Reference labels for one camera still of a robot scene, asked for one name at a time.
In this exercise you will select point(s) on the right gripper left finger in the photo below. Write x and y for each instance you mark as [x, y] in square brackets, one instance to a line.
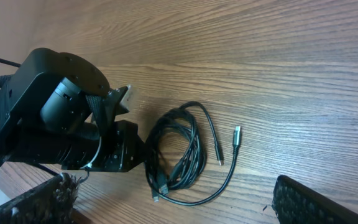
[49, 202]

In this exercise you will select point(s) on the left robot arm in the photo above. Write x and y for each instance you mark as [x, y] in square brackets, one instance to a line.
[58, 108]

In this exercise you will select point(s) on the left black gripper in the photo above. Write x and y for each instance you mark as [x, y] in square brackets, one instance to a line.
[119, 151]

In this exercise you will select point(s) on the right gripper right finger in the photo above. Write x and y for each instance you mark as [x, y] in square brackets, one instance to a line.
[294, 202]

